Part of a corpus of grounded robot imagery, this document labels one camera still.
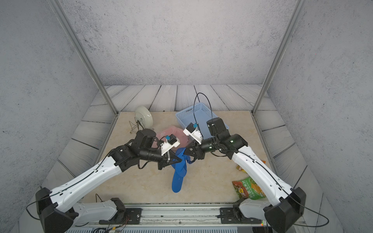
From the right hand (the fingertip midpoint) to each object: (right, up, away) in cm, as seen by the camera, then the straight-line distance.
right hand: (185, 152), depth 65 cm
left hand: (-2, -4, +1) cm, 4 cm away
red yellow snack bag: (+31, -14, +25) cm, 42 cm away
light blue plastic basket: (+9, +20, +54) cm, 58 cm away
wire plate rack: (-39, +11, +40) cm, 57 cm away
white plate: (-29, +17, +34) cm, 48 cm away
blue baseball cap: (-2, -8, +2) cm, 8 cm away
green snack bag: (+33, -22, +14) cm, 43 cm away
